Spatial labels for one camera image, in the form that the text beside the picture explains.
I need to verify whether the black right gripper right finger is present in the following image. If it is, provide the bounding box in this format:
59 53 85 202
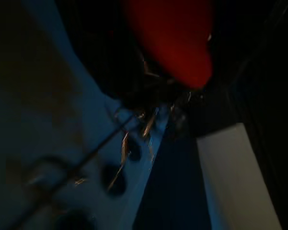
187 0 288 138

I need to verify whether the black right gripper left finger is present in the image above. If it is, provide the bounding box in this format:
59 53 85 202
62 0 149 109

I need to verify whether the key bunch with red fob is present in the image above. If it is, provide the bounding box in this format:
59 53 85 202
115 0 214 144

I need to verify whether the white partition board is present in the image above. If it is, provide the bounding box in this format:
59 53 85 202
0 0 168 230

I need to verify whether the teal knob metal hook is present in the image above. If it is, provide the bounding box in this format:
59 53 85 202
120 130 142 163
72 162 129 199

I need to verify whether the white hook rail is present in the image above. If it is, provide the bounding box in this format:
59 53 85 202
21 0 168 230

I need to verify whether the white wall plate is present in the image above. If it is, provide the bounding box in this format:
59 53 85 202
196 122 283 230

